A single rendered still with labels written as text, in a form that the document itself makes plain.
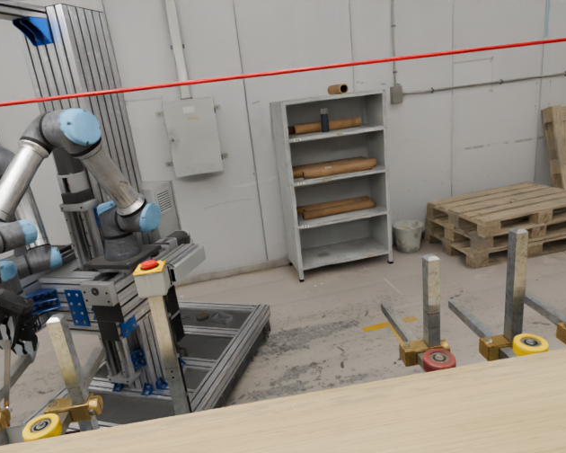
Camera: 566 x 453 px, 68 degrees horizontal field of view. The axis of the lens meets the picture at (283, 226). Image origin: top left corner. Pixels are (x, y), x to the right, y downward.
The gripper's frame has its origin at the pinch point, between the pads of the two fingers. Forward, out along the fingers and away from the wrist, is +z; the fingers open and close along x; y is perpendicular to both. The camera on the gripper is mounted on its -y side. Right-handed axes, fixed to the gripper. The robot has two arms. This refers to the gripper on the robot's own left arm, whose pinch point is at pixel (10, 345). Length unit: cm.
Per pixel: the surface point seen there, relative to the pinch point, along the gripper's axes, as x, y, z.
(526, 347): 21, -139, 1
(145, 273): 13, -44, -24
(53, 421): 21.8, -19.6, 9.3
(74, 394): 11.3, -20.3, 9.8
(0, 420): 11.8, -0.4, 15.3
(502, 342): 8, -142, 8
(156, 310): 11.0, -44.8, -12.6
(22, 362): -15.5, 7.3, 15.1
